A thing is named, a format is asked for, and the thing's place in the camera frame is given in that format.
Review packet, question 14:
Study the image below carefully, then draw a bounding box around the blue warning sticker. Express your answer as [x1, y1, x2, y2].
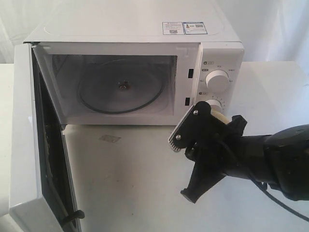
[162, 22, 208, 35]

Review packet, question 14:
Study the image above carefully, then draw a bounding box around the cream ceramic bowl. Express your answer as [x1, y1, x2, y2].
[211, 109, 230, 124]

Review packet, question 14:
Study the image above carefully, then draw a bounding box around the white microwave oven body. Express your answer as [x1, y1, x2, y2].
[23, 0, 244, 126]

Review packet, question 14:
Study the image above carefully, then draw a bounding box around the white control knob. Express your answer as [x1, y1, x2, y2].
[206, 99, 222, 113]
[205, 70, 229, 88]

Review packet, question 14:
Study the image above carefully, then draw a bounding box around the glass turntable plate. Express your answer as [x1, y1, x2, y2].
[78, 60, 165, 115]

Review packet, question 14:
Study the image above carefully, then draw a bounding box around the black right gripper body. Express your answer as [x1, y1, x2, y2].
[185, 122, 244, 178]

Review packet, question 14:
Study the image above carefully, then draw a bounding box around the lower white control knob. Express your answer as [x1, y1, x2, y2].
[206, 99, 222, 113]

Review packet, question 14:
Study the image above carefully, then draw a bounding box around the white microwave door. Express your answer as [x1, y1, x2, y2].
[9, 43, 85, 232]

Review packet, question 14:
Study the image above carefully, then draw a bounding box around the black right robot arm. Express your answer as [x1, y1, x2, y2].
[181, 116, 309, 203]

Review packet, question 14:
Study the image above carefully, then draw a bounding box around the upper white control knob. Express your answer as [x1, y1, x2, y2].
[205, 70, 229, 88]

